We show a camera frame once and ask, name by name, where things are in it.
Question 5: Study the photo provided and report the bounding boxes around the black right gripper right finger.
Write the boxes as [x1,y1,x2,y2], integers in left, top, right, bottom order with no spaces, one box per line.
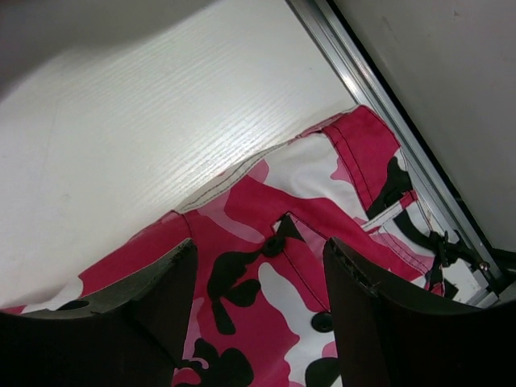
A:
[323,238,515,386]

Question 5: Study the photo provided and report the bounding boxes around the aluminium table frame rail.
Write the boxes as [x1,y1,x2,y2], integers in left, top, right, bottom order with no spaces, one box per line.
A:
[287,1,515,306]

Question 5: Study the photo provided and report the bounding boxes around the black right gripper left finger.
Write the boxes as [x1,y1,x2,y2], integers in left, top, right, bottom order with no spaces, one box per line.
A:
[1,239,198,386]

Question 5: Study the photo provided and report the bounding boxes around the pink camouflage trousers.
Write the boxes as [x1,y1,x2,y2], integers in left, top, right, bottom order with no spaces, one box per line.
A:
[1,106,470,386]

